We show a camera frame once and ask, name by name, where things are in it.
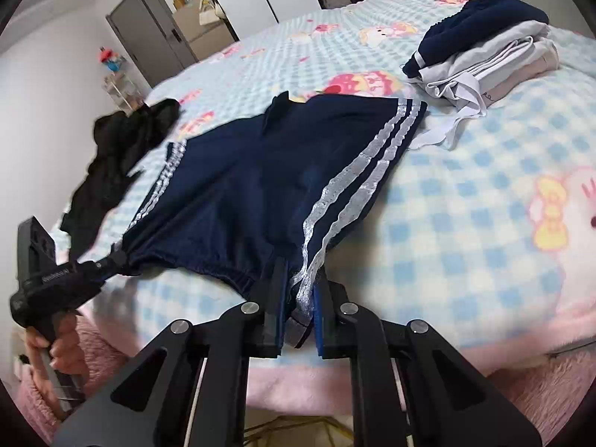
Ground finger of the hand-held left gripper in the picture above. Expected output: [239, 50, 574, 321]
[95, 248, 140, 281]

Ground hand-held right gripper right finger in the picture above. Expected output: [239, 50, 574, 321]
[313, 272, 543, 447]

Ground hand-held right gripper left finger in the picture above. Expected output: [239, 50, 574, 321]
[49, 257, 292, 447]

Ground navy shorts with white stripes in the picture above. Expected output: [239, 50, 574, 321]
[122, 91, 428, 350]

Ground person's left hand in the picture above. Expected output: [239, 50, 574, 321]
[23, 313, 91, 380]

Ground black garment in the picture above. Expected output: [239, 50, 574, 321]
[60, 99, 181, 261]

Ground white storage cart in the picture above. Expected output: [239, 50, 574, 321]
[103, 72, 146, 116]

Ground blue checked printed blanket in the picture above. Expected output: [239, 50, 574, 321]
[60, 0, 596, 357]

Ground red toy figure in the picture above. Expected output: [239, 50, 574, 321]
[99, 47, 127, 74]

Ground pink fluffy bedspread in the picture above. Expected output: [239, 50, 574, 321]
[14, 307, 596, 447]

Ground grey wardrobe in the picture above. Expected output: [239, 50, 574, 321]
[106, 0, 196, 89]

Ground beige cabinet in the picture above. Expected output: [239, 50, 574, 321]
[171, 0, 239, 62]

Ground grey folded garment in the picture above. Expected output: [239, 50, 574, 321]
[410, 21, 559, 150]

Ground navy folded garment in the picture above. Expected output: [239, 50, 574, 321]
[403, 0, 550, 80]

